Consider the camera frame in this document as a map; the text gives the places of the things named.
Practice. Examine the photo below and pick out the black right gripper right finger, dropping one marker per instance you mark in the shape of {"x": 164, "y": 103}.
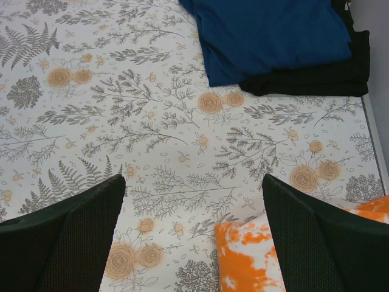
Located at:
{"x": 321, "y": 247}

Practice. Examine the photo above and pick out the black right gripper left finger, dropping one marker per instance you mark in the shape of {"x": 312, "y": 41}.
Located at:
{"x": 64, "y": 246}

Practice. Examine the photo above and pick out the orange white tie-dye t-shirt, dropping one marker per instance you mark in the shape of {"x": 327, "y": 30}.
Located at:
{"x": 247, "y": 257}

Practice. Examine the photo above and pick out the folded black t-shirt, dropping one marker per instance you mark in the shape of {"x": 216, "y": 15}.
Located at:
{"x": 347, "y": 78}

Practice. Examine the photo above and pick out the folded blue t-shirt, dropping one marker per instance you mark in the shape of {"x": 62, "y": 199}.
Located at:
{"x": 244, "y": 39}

